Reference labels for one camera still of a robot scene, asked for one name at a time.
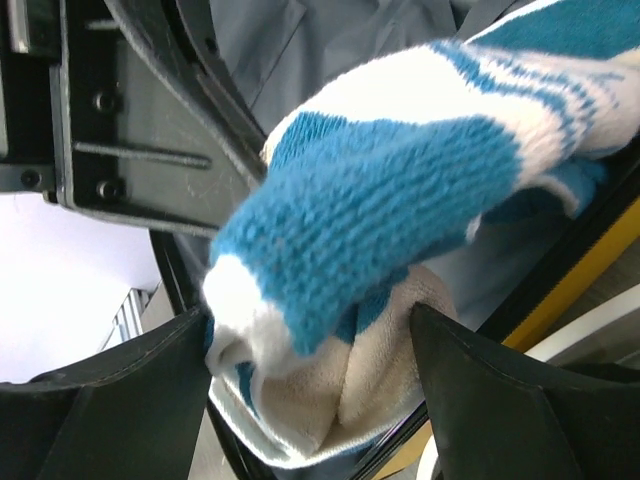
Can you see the blue white knitted towel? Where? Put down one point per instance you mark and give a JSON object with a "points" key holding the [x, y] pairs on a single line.
{"points": [[395, 162]]}

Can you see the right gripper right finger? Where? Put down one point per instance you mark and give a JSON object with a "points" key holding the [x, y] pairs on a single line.
{"points": [[520, 405]]}

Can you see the yellow Pikachu suitcase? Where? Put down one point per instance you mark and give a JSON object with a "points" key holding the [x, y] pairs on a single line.
{"points": [[126, 112]]}

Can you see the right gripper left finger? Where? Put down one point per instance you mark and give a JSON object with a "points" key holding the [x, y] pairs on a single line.
{"points": [[131, 412]]}

